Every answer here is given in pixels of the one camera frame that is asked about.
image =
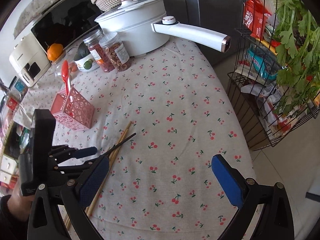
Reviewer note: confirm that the person left hand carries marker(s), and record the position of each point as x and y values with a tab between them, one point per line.
19	205

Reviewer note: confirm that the black wire storage rack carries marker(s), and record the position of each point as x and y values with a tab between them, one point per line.
254	93

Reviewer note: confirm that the white kitchen appliance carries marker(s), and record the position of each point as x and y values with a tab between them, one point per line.
29	60

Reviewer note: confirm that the red snack bag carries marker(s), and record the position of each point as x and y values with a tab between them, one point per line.
255	16

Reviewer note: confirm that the glass jar with oranges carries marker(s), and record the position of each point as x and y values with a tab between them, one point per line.
69	56

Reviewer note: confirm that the orange on jar lid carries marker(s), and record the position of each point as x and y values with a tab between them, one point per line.
54	51

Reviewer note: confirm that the white bowl with squash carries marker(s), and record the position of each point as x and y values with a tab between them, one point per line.
84	59

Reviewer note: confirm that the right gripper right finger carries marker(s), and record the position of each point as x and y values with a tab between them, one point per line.
230	179

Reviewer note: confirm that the pink perforated utensil holder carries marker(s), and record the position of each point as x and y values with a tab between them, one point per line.
72	110

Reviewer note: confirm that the black chopstick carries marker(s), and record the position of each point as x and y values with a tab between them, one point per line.
108	152

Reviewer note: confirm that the jar of dried red fruit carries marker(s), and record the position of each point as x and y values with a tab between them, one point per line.
91	40

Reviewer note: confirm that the jar of dried slices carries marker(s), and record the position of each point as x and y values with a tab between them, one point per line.
115	51

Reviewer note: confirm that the cherry print tablecloth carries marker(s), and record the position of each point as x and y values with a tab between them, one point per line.
161	185

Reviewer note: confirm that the wooden chopstick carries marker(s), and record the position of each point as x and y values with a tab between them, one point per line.
107	174
110	164

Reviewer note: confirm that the black microwave oven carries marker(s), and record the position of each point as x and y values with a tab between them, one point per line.
66	22

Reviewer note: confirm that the white electric pot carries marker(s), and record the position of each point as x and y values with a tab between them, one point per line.
143	26

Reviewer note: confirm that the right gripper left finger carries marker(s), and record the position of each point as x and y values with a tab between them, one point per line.
90	183

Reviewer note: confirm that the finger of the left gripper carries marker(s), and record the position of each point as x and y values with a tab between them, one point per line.
85	152

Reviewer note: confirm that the red plastic spoon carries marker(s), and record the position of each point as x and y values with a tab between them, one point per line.
65	76

